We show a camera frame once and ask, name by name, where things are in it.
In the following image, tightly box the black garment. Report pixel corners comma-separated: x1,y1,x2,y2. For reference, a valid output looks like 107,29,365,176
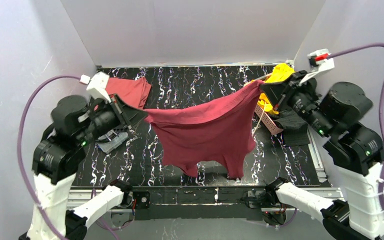
271,108,310,147

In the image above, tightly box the coral pink t-shirt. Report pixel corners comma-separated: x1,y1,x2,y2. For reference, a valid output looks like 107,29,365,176
105,77,152,109

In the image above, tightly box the yellow garment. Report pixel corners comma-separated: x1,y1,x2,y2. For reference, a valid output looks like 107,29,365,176
257,63,295,116

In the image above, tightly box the pink laundry basket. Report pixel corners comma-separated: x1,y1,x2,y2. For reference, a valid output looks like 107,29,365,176
254,104,284,135

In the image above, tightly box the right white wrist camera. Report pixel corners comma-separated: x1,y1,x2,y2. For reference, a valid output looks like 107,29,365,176
298,48,335,86

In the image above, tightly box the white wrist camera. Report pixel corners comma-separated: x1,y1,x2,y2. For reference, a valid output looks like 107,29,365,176
298,48,335,86
86,72,111,103

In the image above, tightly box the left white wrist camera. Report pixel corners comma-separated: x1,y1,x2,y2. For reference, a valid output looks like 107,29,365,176
86,72,111,103

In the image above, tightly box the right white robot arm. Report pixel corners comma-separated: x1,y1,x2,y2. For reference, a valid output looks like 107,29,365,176
260,70,384,240

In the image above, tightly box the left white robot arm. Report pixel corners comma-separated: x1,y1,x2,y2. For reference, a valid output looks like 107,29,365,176
21,94,147,240

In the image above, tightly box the clear plastic case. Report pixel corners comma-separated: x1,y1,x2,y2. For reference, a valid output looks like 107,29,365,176
95,130,129,154

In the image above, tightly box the maroon garment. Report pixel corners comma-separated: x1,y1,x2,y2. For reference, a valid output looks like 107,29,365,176
145,80,264,179

